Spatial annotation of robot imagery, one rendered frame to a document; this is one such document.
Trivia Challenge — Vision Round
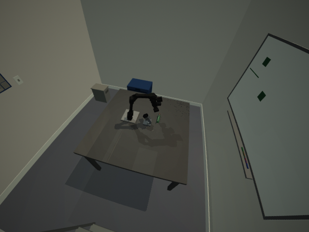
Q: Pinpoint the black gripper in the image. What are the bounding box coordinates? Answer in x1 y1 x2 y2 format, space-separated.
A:
151 101 159 112

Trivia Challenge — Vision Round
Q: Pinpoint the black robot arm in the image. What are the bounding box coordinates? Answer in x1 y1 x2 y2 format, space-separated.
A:
127 93 162 121

